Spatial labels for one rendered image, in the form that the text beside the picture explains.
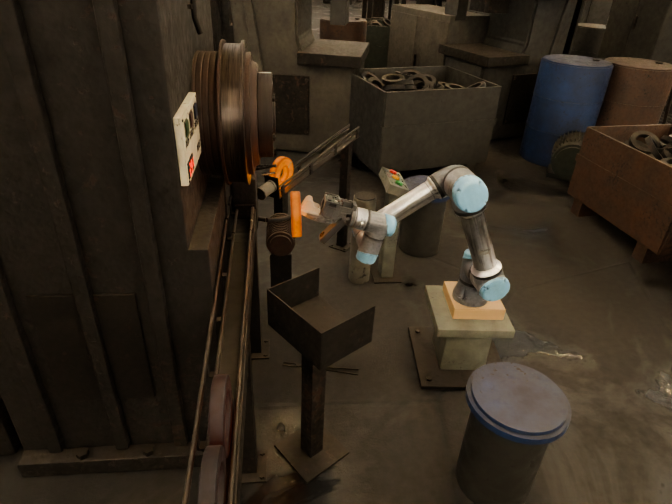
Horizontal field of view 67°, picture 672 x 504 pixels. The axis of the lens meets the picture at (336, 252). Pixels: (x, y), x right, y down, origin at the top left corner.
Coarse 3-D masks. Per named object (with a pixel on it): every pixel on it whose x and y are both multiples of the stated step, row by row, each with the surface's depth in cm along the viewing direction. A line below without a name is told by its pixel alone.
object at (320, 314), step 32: (288, 288) 159; (288, 320) 148; (320, 320) 160; (352, 320) 143; (320, 352) 140; (352, 352) 150; (320, 384) 169; (320, 416) 177; (288, 448) 188; (320, 448) 187
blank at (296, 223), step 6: (294, 192) 170; (294, 198) 167; (294, 204) 166; (300, 204) 166; (294, 210) 165; (300, 210) 165; (294, 216) 165; (300, 216) 165; (294, 222) 166; (300, 222) 166; (294, 228) 167; (300, 228) 167; (294, 234) 169; (300, 234) 170
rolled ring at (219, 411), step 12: (216, 384) 113; (228, 384) 118; (216, 396) 110; (228, 396) 122; (216, 408) 108; (228, 408) 123; (216, 420) 108; (228, 420) 122; (216, 432) 108; (228, 432) 120; (216, 444) 108; (228, 444) 116
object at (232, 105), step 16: (224, 48) 155; (240, 48) 153; (224, 64) 150; (240, 64) 149; (224, 80) 148; (240, 80) 148; (224, 96) 148; (240, 96) 148; (224, 112) 149; (240, 112) 148; (224, 128) 150; (240, 128) 150; (224, 144) 153; (240, 144) 153; (240, 160) 157; (240, 176) 165
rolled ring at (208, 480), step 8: (208, 448) 102; (216, 448) 102; (208, 456) 99; (216, 456) 99; (224, 456) 108; (208, 464) 97; (216, 464) 97; (224, 464) 108; (200, 472) 96; (208, 472) 96; (216, 472) 96; (224, 472) 108; (200, 480) 95; (208, 480) 95; (216, 480) 95; (224, 480) 108; (200, 488) 94; (208, 488) 94; (216, 488) 95; (224, 488) 108; (200, 496) 93; (208, 496) 93; (216, 496) 95; (224, 496) 107
